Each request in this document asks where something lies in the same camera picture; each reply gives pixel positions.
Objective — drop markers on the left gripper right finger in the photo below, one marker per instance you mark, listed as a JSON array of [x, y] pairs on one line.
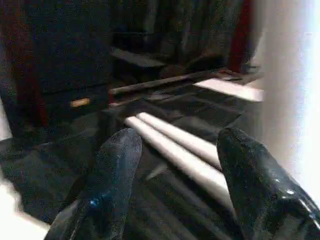
[[265, 195]]

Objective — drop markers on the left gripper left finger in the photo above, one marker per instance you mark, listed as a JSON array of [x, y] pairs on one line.
[[105, 195]]

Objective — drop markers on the white plastic table leg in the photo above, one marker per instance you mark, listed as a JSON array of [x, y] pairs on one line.
[[175, 155], [295, 90], [185, 137]]

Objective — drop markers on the black mat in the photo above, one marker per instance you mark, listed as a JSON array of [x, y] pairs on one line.
[[45, 170]]

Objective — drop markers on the white flat board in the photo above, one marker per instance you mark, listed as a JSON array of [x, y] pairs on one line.
[[230, 89]]

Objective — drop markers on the black box with tan label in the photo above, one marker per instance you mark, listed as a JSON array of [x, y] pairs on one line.
[[65, 55]]

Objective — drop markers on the dark metal rail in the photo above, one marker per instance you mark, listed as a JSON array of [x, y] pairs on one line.
[[165, 82]]

